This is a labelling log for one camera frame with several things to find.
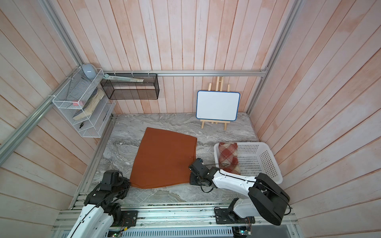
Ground white wire shelf rack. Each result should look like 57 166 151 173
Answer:
53 63 116 138

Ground worn book on shelf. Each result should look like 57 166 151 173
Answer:
73 88 105 121

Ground aluminium rail frame front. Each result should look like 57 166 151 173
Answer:
50 203 299 238

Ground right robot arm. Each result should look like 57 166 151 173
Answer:
189 158 291 226

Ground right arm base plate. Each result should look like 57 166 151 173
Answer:
213 207 255 225

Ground red plaid skirt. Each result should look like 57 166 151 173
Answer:
218 142 241 175

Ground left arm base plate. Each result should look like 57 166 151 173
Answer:
112 210 138 228

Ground wooden easel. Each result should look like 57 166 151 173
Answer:
200 76 231 131

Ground grey computer mouse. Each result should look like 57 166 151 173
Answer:
81 63 98 80

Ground white plastic basket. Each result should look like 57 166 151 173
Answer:
214 142 283 184

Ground black wire mesh basket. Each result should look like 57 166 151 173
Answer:
101 73 160 100

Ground rust brown skirt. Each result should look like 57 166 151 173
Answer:
130 128 197 189

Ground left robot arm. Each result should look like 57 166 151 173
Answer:
68 170 131 238

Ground light green flat ruler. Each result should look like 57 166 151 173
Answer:
103 74 144 82

